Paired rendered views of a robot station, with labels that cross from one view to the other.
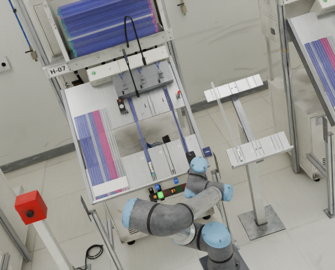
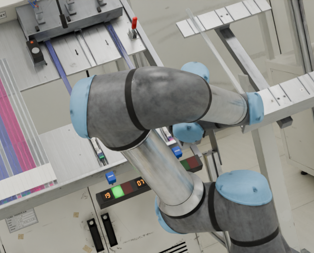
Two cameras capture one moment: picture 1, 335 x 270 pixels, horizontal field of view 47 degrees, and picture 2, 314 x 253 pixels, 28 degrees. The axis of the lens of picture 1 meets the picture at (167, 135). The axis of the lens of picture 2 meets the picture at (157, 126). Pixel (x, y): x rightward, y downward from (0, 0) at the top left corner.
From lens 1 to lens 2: 77 cm
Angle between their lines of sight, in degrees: 18
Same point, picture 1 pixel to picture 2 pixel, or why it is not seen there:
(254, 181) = (276, 185)
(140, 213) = (109, 82)
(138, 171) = (72, 154)
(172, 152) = not seen: hidden behind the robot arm
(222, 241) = (259, 190)
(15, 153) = not seen: outside the picture
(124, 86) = (38, 18)
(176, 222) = (182, 86)
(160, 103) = (103, 47)
